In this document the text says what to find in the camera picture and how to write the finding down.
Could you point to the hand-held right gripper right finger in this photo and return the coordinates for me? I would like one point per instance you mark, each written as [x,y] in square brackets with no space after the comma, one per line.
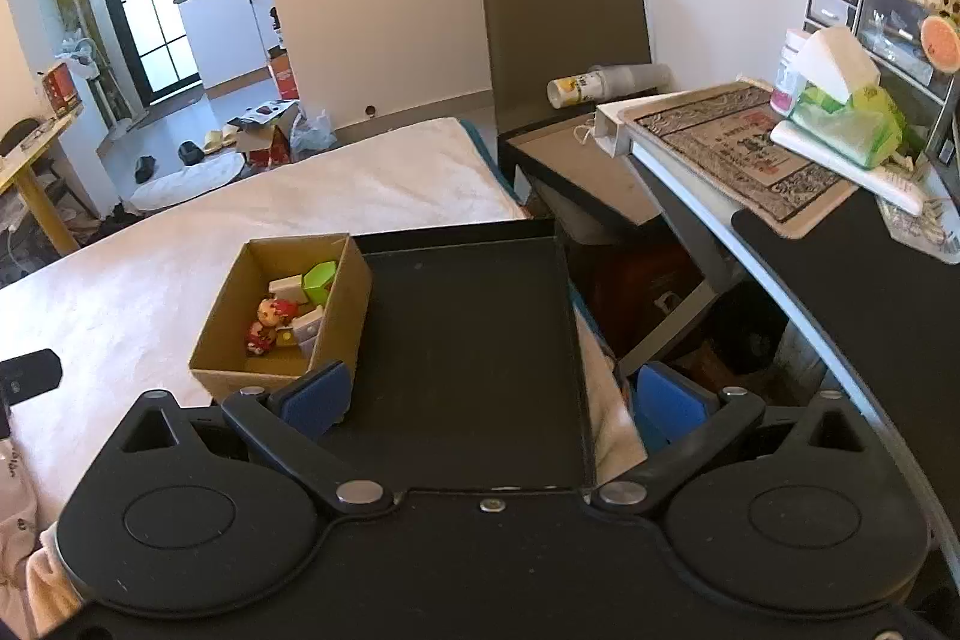
[671,407]

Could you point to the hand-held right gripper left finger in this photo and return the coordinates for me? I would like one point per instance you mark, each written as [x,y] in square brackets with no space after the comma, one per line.
[319,400]

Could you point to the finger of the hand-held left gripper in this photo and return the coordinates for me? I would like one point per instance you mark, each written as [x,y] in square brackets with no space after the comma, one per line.
[30,377]

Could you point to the grey white toy block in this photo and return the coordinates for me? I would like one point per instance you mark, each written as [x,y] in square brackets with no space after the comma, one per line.
[309,329]

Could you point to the red haired doll figure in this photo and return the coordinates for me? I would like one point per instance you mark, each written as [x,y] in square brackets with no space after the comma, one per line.
[277,312]

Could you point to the green hexagonal cup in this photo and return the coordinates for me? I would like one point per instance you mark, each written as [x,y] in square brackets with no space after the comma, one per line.
[319,280]

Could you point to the black tray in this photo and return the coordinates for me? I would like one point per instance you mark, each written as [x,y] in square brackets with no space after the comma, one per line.
[457,347]

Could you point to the dark red box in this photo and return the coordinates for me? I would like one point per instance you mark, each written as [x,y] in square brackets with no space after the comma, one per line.
[645,287]

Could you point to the white printed clothing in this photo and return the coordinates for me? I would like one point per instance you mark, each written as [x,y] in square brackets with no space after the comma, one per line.
[19,535]

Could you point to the yellow table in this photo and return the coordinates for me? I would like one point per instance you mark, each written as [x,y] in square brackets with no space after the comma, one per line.
[37,190]

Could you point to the grey desk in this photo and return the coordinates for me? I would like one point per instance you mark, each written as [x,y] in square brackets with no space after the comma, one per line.
[697,205]

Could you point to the black desk mat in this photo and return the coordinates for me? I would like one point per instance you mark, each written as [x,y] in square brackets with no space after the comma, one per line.
[862,287]

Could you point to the black shoe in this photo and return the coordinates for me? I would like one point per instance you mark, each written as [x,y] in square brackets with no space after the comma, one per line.
[145,169]
[190,153]

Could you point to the white floor mat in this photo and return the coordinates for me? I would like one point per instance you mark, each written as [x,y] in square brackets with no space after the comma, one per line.
[184,183]

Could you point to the black stool with brown top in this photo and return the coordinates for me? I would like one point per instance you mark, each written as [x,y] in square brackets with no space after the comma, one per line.
[570,168]

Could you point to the patterned board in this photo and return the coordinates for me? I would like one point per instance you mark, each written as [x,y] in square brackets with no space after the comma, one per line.
[720,149]

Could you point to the clear plastic bag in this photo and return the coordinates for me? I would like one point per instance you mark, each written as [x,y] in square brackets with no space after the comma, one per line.
[313,134]

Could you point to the torn cardboard box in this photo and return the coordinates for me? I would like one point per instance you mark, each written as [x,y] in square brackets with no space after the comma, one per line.
[259,138]

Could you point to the beige slipper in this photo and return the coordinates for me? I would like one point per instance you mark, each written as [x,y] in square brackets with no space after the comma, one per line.
[229,139]
[212,141]

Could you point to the white face mask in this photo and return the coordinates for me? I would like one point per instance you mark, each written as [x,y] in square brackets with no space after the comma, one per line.
[585,132]

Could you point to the red tin box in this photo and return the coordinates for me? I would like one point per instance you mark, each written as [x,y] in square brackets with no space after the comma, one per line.
[61,89]

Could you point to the white standing fan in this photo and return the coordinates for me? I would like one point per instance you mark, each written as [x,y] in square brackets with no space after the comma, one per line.
[86,70]

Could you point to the orange box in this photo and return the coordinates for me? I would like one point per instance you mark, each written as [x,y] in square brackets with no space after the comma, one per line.
[285,74]

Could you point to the stack of paper cups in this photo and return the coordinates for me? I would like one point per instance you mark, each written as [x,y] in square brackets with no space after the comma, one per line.
[600,84]

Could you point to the green tissue pack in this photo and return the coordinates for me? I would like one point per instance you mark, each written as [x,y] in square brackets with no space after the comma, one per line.
[847,115]

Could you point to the white bottle with pink label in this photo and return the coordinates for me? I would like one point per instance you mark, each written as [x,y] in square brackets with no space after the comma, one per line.
[787,78]

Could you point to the white kitchen cabinet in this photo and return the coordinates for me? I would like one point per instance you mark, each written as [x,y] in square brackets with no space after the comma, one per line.
[225,33]

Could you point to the brown chair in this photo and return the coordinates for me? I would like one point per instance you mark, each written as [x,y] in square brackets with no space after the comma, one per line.
[562,10]

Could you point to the grey drawer organizer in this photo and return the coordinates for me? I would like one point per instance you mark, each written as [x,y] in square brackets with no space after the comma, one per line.
[885,21]

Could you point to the watermelon shaped fan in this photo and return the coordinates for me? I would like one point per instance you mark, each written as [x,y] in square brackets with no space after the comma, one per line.
[941,44]

